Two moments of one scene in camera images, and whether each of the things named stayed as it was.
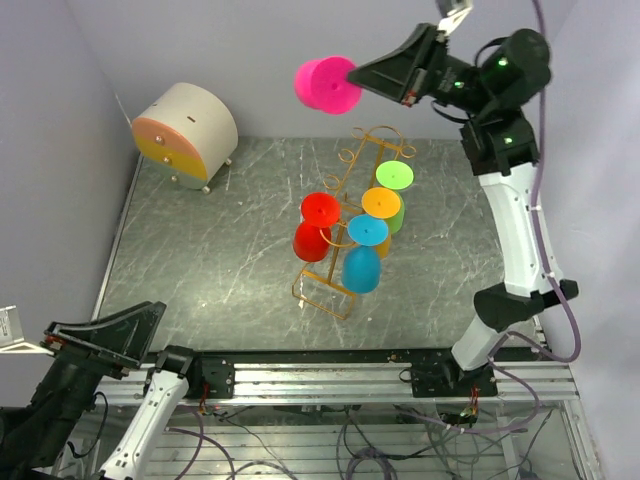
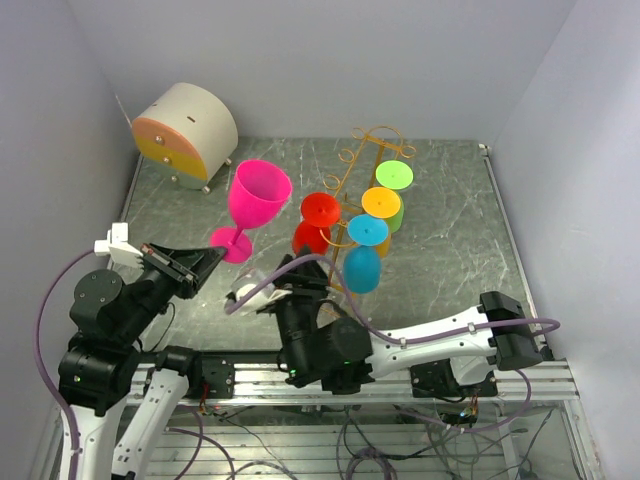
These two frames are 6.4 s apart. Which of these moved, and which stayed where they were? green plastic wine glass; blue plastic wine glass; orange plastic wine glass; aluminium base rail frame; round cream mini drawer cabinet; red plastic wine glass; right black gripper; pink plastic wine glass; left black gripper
Moved: right black gripper; left black gripper; pink plastic wine glass
Stayed: blue plastic wine glass; green plastic wine glass; aluminium base rail frame; round cream mini drawer cabinet; red plastic wine glass; orange plastic wine glass
